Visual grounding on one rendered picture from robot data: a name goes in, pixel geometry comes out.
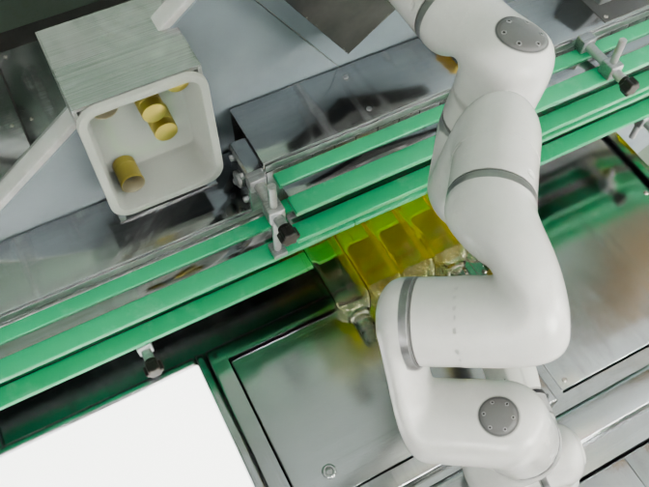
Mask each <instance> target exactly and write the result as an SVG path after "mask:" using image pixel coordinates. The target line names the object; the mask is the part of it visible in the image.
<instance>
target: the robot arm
mask: <svg viewBox="0 0 649 487"><path fill-rule="evenodd" d="M388 1H389V2H390V4H391V5H392V6H393V7H394V9H395V10H396V11H397V12H398V13H399V15H400V16H401V17H402V18H403V20H404V21H405V22H406V23H407V24H408V26H409V27H410V28H411V30H412V31H413V32H414V33H415V35H416V36H417V37H418V38H419V39H420V40H421V41H422V42H423V43H424V44H425V45H426V46H427V47H428V48H429V49H430V50H431V51H433V52H434V53H435V54H438V55H441V56H451V57H454V58H455V59H456V60H457V62H458V71H457V74H456V76H455V79H454V82H453V85H452V88H451V90H450V93H449V95H448V98H447V100H446V103H445V105H444V107H443V109H442V112H441V115H440V118H439V121H438V125H437V134H436V139H435V145H434V150H433V155H432V161H431V166H430V172H429V178H428V185H427V189H428V197H429V200H430V203H431V205H432V207H433V209H434V211H435V213H436V214H437V216H438V217H439V218H440V219H441V220H442V221H443V222H445V223H446V224H447V226H448V228H449V229H450V231H451V232H452V234H453V235H454V236H455V238H456V239H457V240H458V241H459V242H460V244H461V245H462V246H463V247H464V248H465V249H466V250H467V251H468V252H469V253H470V254H472V255H473V256H474V257H475V258H476V259H478V260H479V261H480V262H482V263H483V264H484V265H486V266H487V267H488V268H489V269H490V270H491V271H492V273H493V274H490V275H460V276H425V277H421V276H404V277H399V278H396V279H394V280H392V281H390V282H389V283H388V284H387V285H386V286H385V287H384V289H383V290H382V292H381V295H380V297H379V300H378V303H377V309H376V334H377V339H378V341H379V345H380V349H381V357H382V361H383V366H384V370H385V375H386V380H387V383H388V388H389V393H390V398H391V403H392V407H393V411H394V415H395V418H396V421H397V424H398V428H399V431H400V433H401V436H402V438H403V441H404V443H405V445H406V447H407V448H408V450H409V452H410V453H411V454H412V456H413V457H415V458H416V459H417V460H419V461H420V462H423V463H426V464H434V465H449V466H462V468H463V472H464V475H465V478H466V482H467V484H468V486H469V487H578V485H579V480H580V478H581V477H582V475H583V472H584V465H585V464H586V455H585V452H584V449H583V446H582V443H581V441H580V439H579V437H578V435H577V434H576V433H575V432H573V431H572V430H571V429H570V428H569V427H567V426H565V425H563V424H558V423H557V421H556V419H555V416H554V414H553V411H552V409H551V407H550V403H549V400H548V398H547V396H546V393H545V391H544V390H542V389H540V388H541V385H540V380H539V376H538V372H537V369H536V366H538V365H541V364H545V363H549V362H551V361H554V360H556V359H557V358H559V357H561V356H562V355H563V354H564V352H565V351H566V349H567V347H568V345H569V341H570V339H571V329H572V325H571V315H570V313H571V309H570V307H569V301H568V296H567V291H566V287H565V283H564V279H563V275H562V272H561V269H560V266H559V263H558V261H557V258H556V255H555V253H554V250H553V248H552V246H551V243H550V240H549V238H548V236H547V233H546V231H545V229H544V227H543V225H542V222H541V219H540V217H539V215H538V187H539V168H540V159H541V149H542V130H541V126H540V122H539V118H538V116H537V114H536V112H535V108H536V106H537V104H538V102H539V100H540V98H541V97H542V95H543V94H544V92H545V90H546V88H547V86H548V84H549V81H550V77H551V74H552V71H553V67H554V61H555V53H554V47H553V44H552V41H551V39H550V37H549V36H548V34H547V33H546V32H545V31H543V30H542V29H541V28H540V27H539V26H537V25H536V24H534V23H533V22H531V21H530V20H528V19H527V18H525V17H524V16H522V15H521V14H519V13H517V12H516V11H514V10H513V9H512V8H511V7H509V6H508V5H507V4H506V3H505V2H504V1H502V0H388ZM430 367H464V368H482V369H483V372H484V375H485V377H486V379H452V378H435V377H433V376H432V373H431V369H430Z"/></svg>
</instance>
